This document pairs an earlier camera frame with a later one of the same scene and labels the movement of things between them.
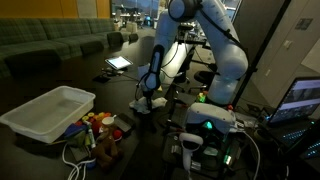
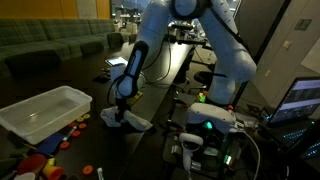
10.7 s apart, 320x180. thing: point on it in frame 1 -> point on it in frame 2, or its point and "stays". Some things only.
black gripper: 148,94 -> 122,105
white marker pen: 91,138 -> 100,173
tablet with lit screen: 119,62 stays
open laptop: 297,114 stays
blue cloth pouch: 74,128 -> 50,145
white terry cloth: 141,104 -> 110,115
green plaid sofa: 38,45 stays
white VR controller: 187,161 stays
